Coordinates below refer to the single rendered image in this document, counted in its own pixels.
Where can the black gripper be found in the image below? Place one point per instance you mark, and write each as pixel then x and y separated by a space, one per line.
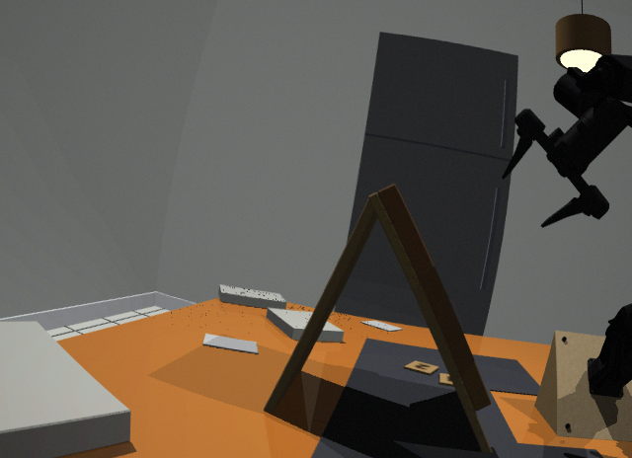
pixel 578 147

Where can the white flat rectangular card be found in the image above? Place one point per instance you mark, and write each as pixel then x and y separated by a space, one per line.
pixel 231 344
pixel 382 326

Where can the tan tile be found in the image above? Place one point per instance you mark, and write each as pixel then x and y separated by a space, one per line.
pixel 444 379
pixel 421 367

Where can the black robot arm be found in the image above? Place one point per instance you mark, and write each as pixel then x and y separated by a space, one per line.
pixel 599 96

